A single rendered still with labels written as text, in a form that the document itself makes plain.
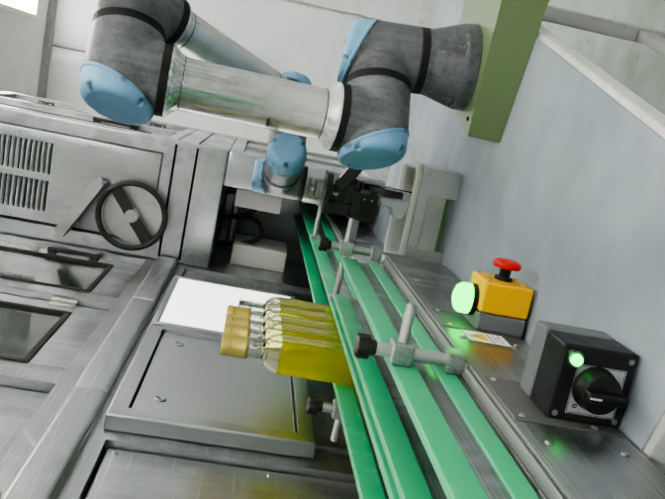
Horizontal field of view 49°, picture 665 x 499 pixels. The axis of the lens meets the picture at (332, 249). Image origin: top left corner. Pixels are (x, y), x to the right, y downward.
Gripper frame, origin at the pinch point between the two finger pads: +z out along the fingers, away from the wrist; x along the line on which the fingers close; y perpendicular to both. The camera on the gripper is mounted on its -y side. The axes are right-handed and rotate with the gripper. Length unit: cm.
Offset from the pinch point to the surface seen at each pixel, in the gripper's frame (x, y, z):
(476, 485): 101, 13, -13
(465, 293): 59, 7, -4
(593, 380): 91, 6, 0
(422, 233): 10.7, 6.2, 0.3
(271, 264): -82, 39, -24
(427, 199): 11.0, -0.7, -0.4
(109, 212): -70, 29, -75
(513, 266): 59, 2, 2
